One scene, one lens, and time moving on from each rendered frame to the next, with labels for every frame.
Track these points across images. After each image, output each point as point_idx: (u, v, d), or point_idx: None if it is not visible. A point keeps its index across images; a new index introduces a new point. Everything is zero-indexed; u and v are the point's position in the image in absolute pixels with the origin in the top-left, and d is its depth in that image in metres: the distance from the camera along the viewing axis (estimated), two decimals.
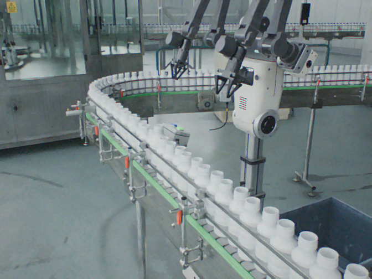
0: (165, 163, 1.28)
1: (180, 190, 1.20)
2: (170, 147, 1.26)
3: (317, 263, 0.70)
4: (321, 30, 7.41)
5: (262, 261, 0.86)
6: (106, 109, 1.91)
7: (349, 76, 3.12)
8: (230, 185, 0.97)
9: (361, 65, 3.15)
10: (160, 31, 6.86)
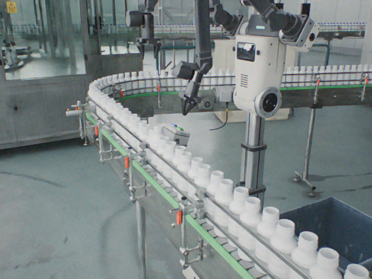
0: (165, 163, 1.28)
1: (180, 190, 1.20)
2: (170, 147, 1.26)
3: (317, 264, 0.70)
4: (321, 30, 7.41)
5: (262, 261, 0.86)
6: (106, 109, 1.91)
7: (349, 76, 3.12)
8: (230, 185, 0.97)
9: (361, 65, 3.15)
10: (160, 31, 6.86)
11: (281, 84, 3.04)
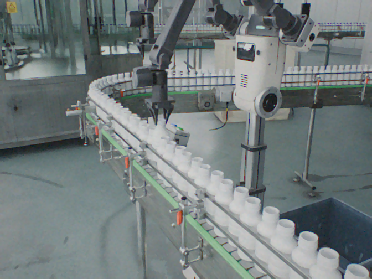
0: (165, 163, 1.28)
1: (180, 190, 1.20)
2: (170, 147, 1.26)
3: (317, 264, 0.70)
4: (321, 30, 7.41)
5: (262, 261, 0.86)
6: (106, 109, 1.91)
7: (349, 76, 3.12)
8: (230, 185, 0.97)
9: (361, 65, 3.15)
10: (160, 31, 6.86)
11: (281, 84, 3.04)
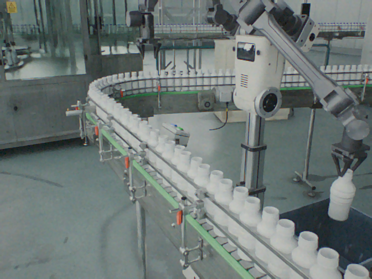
0: (164, 163, 1.29)
1: (180, 190, 1.21)
2: (169, 146, 1.27)
3: (317, 264, 0.70)
4: (321, 30, 7.41)
5: (262, 261, 0.86)
6: (107, 109, 1.91)
7: (349, 76, 3.12)
8: (230, 184, 0.98)
9: (361, 65, 3.15)
10: (160, 31, 6.86)
11: (281, 84, 3.04)
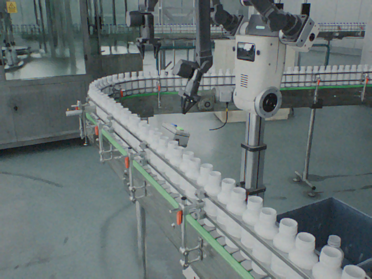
0: (160, 158, 1.33)
1: (174, 184, 1.25)
2: (164, 142, 1.31)
3: (296, 248, 0.75)
4: (321, 30, 7.41)
5: (244, 246, 0.92)
6: (106, 109, 1.91)
7: (349, 76, 3.12)
8: (220, 176, 1.03)
9: (361, 65, 3.15)
10: (160, 31, 6.86)
11: (281, 84, 3.04)
